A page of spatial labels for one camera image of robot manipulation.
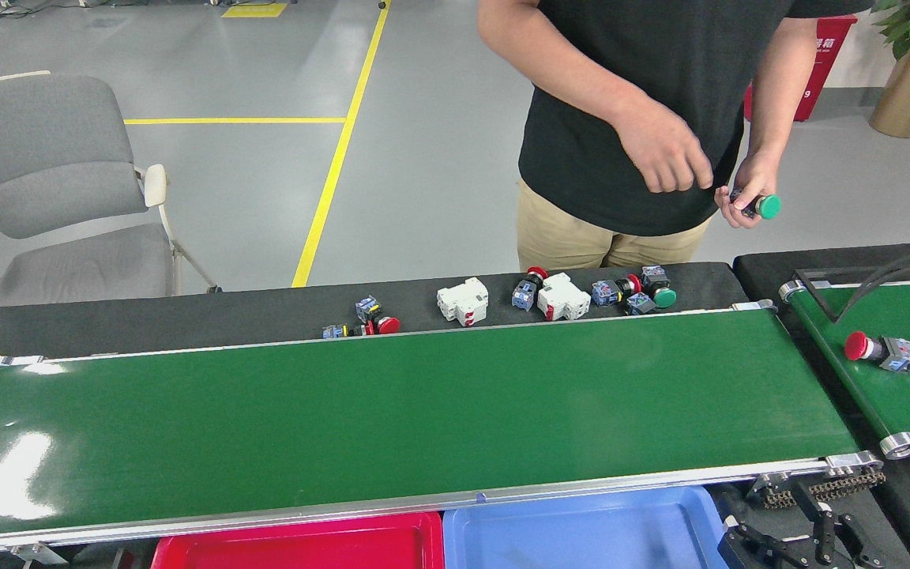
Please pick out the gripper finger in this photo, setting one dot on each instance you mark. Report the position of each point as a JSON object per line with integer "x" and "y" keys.
{"x": 823, "y": 545}
{"x": 763, "y": 553}

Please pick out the large red push button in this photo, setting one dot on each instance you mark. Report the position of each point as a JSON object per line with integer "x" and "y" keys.
{"x": 858, "y": 345}

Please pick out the green push button switch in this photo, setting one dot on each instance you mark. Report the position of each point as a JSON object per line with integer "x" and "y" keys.
{"x": 769, "y": 207}
{"x": 655, "y": 280}

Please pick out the white circuit breaker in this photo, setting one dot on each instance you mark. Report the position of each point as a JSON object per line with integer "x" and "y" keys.
{"x": 564, "y": 299}
{"x": 463, "y": 300}

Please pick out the small red mushroom button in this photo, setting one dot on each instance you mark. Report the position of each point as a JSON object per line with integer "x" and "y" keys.
{"x": 524, "y": 296}

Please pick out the person's right forearm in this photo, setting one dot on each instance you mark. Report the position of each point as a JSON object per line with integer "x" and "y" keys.
{"x": 558, "y": 75}

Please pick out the person's left forearm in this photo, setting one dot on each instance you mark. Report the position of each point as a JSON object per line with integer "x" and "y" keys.
{"x": 779, "y": 95}

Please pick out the narrow green conveyor belt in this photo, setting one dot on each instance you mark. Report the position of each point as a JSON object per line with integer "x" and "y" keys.
{"x": 897, "y": 403}

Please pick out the long green conveyor belt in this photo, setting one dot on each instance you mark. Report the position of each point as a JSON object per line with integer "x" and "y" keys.
{"x": 344, "y": 411}

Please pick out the person's left hand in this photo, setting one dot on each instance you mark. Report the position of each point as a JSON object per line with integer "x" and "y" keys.
{"x": 747, "y": 182}

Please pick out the person's right hand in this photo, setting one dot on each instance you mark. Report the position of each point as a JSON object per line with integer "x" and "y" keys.
{"x": 660, "y": 150}

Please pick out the blue plastic bin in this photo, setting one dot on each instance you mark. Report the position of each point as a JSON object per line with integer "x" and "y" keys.
{"x": 581, "y": 533}

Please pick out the black table cover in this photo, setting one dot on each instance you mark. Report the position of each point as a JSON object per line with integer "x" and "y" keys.
{"x": 763, "y": 269}
{"x": 186, "y": 316}

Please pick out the red plastic bin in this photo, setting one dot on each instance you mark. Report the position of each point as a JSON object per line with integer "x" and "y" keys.
{"x": 297, "y": 545}

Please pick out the red waste bin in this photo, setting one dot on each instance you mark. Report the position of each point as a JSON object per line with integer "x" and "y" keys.
{"x": 834, "y": 55}

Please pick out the person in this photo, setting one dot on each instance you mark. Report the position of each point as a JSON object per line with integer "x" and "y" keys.
{"x": 660, "y": 63}

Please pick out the grey padded chair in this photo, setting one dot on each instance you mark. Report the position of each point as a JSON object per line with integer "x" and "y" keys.
{"x": 44, "y": 158}

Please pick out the black guide frame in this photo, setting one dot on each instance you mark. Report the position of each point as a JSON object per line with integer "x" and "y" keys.
{"x": 834, "y": 316}

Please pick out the blue switch contact block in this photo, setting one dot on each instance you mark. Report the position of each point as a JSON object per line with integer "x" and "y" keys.
{"x": 639, "y": 303}

